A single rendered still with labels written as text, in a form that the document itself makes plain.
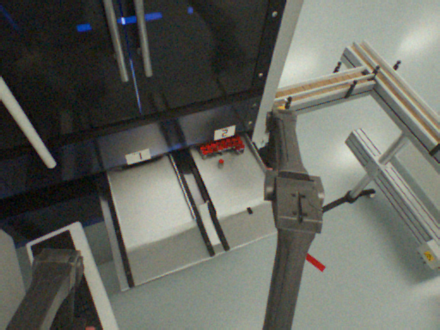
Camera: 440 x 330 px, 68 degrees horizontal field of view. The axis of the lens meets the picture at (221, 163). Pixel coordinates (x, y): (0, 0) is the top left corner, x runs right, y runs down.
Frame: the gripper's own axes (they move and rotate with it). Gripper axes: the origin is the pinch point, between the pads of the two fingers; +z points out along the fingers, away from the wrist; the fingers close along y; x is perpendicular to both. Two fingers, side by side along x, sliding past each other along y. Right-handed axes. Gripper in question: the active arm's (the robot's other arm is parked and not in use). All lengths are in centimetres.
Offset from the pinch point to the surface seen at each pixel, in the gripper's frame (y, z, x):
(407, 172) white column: 29, 92, -143
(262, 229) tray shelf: -8.2, 20.3, 5.4
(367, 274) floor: -18, 111, -75
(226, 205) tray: 5.0, 17.7, 14.4
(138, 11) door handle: 9, -57, 34
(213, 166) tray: 23.1, 14.3, 12.3
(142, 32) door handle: 10, -52, 34
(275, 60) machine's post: 19.8, -31.1, -8.2
